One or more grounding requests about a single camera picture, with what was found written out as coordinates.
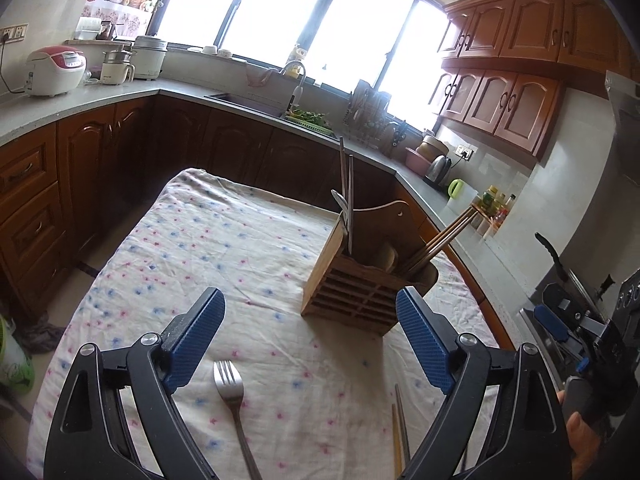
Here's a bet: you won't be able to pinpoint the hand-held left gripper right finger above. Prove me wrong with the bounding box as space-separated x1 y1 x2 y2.
395 286 572 480

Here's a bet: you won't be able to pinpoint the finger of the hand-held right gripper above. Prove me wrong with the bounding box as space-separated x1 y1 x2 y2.
544 284 608 336
534 306 588 361

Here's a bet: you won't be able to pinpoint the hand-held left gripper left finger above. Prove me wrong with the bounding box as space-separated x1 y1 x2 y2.
44 287 227 480

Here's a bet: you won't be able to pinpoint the steel fork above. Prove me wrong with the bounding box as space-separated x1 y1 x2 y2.
213 360 263 480

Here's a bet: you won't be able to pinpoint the wooden utensil holder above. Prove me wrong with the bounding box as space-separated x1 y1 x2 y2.
300 200 440 338

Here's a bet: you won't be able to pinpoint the person's right hand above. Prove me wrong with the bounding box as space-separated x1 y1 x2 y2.
557 390 604 480

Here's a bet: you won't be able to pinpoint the black wok with lid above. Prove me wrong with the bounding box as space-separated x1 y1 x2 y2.
535 232 618 321

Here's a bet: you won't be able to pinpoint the light wooden utensil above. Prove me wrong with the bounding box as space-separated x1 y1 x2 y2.
375 242 399 272

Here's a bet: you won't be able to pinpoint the floral white tablecloth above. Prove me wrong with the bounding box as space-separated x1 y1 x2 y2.
27 167 501 480

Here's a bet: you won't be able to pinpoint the row of seasoning bottles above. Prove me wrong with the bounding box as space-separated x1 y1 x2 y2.
470 185 518 238

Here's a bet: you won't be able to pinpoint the long wooden stick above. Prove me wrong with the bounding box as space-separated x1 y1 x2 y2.
339 136 348 211
406 205 479 262

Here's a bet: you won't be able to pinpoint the dark floor cloth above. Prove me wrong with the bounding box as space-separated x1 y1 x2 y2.
12 310 66 356

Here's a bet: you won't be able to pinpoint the steel kettle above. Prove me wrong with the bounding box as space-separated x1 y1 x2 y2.
424 154 453 188

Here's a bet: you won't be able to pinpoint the pink basin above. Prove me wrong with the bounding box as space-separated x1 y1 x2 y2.
404 147 436 176

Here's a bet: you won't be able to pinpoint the green plastic bag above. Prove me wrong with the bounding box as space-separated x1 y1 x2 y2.
0 315 36 401

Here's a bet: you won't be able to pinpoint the beige pot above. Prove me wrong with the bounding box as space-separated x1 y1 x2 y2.
417 135 451 158

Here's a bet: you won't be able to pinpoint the dish rack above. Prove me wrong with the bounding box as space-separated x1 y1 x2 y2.
342 79 408 153

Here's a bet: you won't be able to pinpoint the kitchen sink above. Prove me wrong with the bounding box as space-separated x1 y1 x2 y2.
205 91 288 118

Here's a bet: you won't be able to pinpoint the green vegetable basket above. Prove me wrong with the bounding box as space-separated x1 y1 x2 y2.
285 107 336 136

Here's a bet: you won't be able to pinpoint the wooden upper cabinets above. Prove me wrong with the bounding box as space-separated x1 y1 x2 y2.
432 0 640 161

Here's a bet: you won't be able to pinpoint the kitchen faucet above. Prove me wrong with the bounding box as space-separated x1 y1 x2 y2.
282 60 307 111

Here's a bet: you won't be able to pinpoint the grey dish cloth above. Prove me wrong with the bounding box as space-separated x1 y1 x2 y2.
246 64 281 87

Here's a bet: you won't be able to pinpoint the small white electric pot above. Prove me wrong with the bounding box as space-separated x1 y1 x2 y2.
101 46 137 86

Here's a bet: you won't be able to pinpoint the large white cooker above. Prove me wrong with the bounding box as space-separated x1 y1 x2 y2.
131 34 169 81

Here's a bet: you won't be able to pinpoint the white and red rice cooker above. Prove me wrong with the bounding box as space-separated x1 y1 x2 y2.
25 45 87 97

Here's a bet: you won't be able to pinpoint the kitchen window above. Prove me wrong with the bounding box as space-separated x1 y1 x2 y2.
150 0 451 133

